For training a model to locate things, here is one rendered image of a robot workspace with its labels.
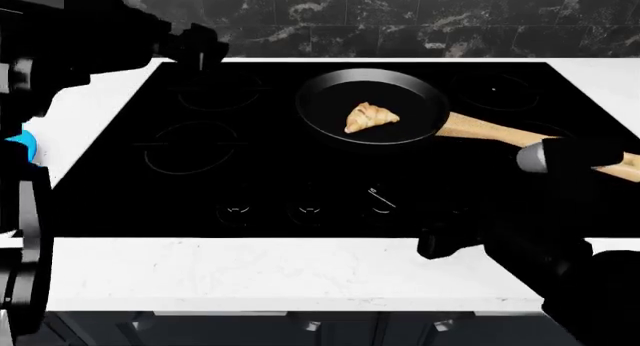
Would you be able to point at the golden croissant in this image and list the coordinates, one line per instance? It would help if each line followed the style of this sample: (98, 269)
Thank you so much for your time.
(369, 116)

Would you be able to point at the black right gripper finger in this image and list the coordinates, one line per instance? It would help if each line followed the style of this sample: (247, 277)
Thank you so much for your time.
(469, 218)
(436, 219)

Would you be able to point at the dark lower cabinet front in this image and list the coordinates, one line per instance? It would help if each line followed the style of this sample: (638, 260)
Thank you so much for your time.
(260, 331)

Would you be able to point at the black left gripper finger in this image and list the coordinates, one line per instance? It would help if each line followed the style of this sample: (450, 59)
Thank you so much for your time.
(189, 65)
(212, 63)

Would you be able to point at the black stove knob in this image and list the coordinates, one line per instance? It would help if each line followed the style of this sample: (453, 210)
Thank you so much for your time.
(233, 212)
(308, 212)
(382, 205)

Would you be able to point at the black glass cooktop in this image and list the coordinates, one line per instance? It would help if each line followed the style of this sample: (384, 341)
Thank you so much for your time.
(280, 162)

